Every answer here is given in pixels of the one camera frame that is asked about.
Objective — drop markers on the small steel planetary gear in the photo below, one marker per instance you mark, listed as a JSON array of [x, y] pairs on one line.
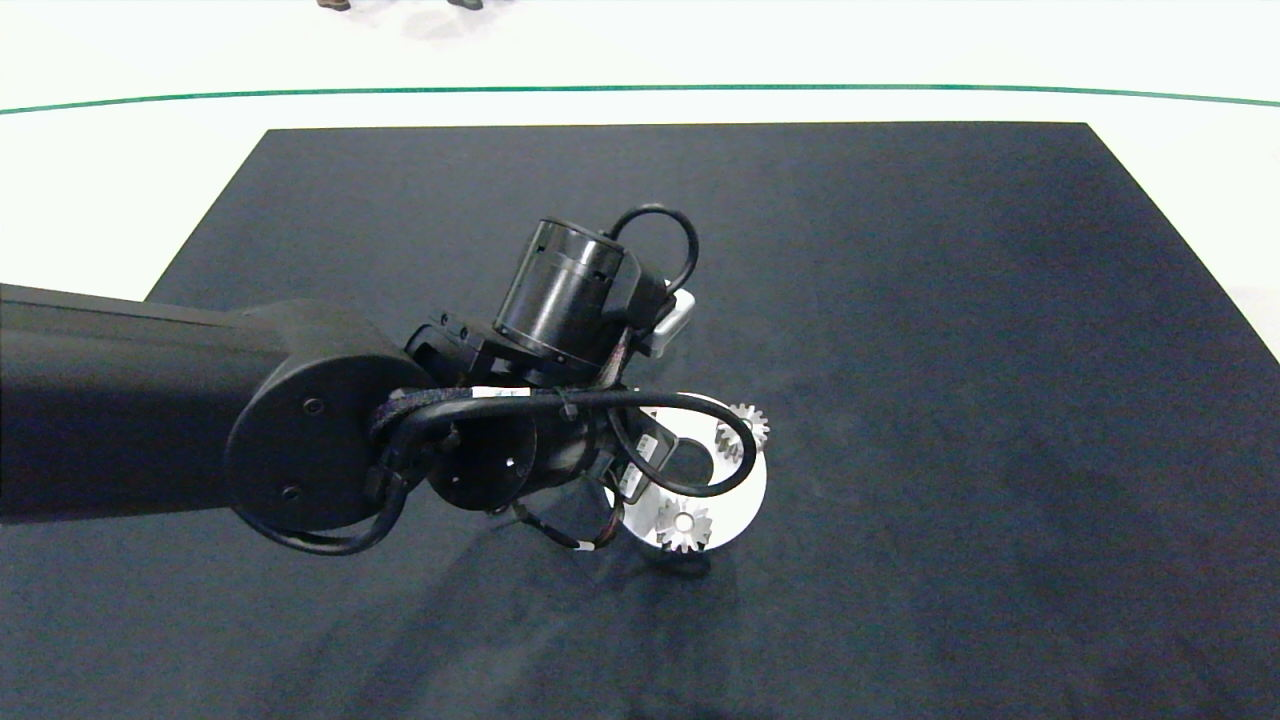
[[753, 413], [701, 531]]

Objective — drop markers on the round white pinned plate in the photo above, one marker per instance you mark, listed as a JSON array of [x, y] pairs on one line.
[[738, 508]]

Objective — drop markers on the dark rectangular mat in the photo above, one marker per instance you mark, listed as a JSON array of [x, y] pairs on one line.
[[950, 350]]

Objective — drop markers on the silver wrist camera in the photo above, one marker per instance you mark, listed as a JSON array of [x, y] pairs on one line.
[[679, 315]]

